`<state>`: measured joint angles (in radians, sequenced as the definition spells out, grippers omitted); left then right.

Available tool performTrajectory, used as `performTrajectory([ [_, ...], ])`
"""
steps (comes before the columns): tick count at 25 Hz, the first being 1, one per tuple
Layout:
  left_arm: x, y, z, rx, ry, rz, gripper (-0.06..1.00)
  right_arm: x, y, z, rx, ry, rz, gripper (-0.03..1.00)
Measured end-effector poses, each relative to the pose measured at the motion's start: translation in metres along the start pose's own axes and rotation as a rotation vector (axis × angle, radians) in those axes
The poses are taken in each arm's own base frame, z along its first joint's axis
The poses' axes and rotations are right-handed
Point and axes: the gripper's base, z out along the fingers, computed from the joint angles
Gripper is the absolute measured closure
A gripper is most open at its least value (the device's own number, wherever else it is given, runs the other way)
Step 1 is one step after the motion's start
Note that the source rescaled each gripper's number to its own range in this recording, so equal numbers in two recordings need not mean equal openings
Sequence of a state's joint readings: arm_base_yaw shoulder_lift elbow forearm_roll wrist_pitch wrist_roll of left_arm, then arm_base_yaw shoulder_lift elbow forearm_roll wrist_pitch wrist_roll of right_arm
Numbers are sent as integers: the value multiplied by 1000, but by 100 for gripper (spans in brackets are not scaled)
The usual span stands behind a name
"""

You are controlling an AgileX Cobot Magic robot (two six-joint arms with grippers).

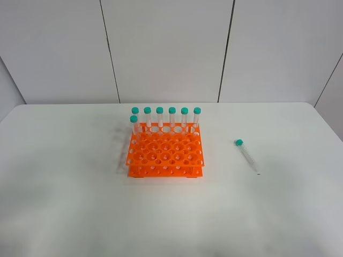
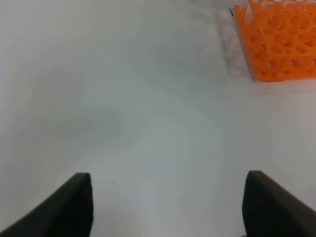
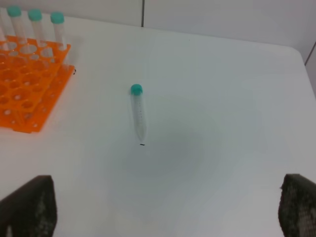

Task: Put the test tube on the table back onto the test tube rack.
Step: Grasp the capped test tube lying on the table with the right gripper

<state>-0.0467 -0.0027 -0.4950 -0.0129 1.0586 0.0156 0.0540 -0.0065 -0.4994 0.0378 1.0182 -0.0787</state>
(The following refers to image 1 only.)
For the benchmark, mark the green-capped test tube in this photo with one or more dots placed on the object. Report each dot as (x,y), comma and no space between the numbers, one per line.
(239,143)

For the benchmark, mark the orange plastic test tube rack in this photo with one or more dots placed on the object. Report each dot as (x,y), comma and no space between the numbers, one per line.
(165,151)

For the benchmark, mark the green-capped tube front left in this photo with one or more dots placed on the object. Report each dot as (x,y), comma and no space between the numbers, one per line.
(135,126)

